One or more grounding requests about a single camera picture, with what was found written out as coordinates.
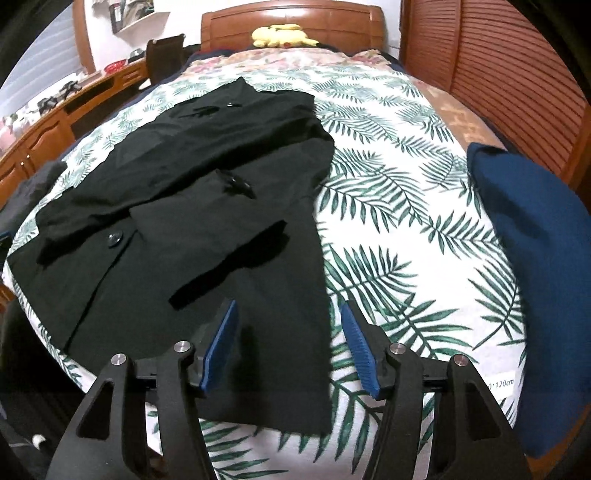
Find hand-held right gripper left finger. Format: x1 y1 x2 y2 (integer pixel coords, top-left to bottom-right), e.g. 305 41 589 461
51 300 240 480

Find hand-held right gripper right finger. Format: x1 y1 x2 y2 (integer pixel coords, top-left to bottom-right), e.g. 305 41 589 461
341 301 530 480

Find black double-breasted coat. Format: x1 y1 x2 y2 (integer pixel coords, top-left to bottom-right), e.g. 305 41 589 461
7 78 336 435

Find dark grey folded clothes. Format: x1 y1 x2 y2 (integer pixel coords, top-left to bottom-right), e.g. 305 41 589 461
0 159 64 232

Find wooden desk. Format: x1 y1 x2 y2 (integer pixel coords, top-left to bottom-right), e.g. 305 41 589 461
0 60 151 186

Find leaf-print blanket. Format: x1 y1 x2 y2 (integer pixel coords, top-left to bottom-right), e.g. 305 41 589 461
2 76 528 480

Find black device on desk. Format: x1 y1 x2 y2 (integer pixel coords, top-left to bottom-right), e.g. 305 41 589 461
39 80 82 114

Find grey window blind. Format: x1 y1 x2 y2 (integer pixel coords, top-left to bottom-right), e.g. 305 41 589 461
9 25 86 108

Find blue folded garment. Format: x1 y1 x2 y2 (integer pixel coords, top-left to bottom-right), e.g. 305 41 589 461
466 143 591 459

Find dark wooden chair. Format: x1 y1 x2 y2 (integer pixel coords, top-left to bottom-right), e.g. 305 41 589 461
145 37 186 89

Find floral quilt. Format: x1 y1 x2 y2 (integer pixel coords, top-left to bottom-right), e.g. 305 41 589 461
185 46 497 148

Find yellow plush toy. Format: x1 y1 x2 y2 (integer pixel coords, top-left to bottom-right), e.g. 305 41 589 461
250 23 320 49

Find wooden louvred wardrobe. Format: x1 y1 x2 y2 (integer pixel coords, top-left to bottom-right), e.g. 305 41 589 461
399 0 591 195

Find wooden headboard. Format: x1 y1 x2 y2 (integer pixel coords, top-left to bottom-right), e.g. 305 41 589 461
201 0 387 54

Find wooden window frame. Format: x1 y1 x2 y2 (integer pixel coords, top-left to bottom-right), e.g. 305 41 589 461
69 0 99 75

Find white wall shelf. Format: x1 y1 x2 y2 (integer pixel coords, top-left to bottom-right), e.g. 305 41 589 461
92 0 170 36

